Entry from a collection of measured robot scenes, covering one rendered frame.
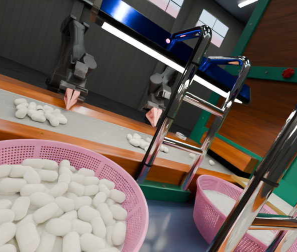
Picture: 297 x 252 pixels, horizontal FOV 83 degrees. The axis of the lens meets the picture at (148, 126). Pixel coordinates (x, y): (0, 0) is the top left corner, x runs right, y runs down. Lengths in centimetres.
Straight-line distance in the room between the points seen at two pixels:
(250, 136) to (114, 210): 76
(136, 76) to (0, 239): 712
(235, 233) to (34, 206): 26
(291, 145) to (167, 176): 35
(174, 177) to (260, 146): 49
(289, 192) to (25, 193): 78
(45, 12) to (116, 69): 280
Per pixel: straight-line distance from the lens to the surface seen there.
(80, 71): 68
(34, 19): 750
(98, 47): 714
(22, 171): 34
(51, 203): 28
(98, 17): 48
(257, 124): 93
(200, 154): 50
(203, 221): 48
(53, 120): 53
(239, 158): 85
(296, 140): 23
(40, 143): 38
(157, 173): 49
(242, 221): 25
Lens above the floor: 94
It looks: 11 degrees down
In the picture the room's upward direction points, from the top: 24 degrees clockwise
